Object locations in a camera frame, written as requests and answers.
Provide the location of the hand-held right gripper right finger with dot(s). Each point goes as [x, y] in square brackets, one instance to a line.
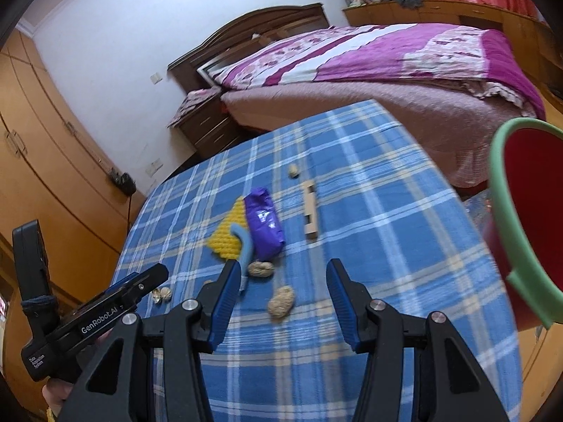
[345, 312]

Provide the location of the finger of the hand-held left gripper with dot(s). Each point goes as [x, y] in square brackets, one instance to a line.
[121, 285]
[147, 281]

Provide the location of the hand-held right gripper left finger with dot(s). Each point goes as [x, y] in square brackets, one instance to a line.
[222, 307]

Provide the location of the large whole peanut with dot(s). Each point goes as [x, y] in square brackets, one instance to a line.
[281, 303]

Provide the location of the red bucket with green rim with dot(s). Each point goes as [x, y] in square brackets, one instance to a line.
[536, 211]

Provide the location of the person's left forearm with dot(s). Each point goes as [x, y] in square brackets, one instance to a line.
[52, 416]

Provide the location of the person's left hand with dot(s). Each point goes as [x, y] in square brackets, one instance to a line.
[57, 398]

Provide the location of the broken peanut shell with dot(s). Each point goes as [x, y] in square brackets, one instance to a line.
[162, 295]

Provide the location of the medium whole peanut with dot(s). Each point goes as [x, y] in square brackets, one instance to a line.
[261, 269]

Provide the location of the small yellow foam net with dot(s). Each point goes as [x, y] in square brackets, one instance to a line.
[228, 233]

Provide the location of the blue plaid tablecloth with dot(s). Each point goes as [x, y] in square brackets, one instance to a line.
[396, 237]

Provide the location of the purple snack wrapper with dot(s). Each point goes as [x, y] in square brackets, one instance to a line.
[264, 224]

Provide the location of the black power adapter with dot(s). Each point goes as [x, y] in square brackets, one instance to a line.
[123, 181]

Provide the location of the wooden stick block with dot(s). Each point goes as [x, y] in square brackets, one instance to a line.
[310, 211]

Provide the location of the small round nut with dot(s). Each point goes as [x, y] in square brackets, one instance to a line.
[293, 171]

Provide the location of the orange wooden wardrobe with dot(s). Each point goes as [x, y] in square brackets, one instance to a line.
[44, 149]

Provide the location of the dark wooden nightstand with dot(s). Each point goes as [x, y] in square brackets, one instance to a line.
[211, 127]

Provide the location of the pink floral cloth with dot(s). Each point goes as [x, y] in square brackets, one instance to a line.
[193, 103]

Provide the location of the pink bed sheet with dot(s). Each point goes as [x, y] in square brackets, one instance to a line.
[330, 101]

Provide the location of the dark wooden headboard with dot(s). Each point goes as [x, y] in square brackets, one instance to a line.
[246, 30]

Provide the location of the white wall socket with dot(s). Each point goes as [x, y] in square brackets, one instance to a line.
[154, 169]

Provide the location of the white wall switch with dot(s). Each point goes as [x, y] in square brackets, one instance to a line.
[156, 78]

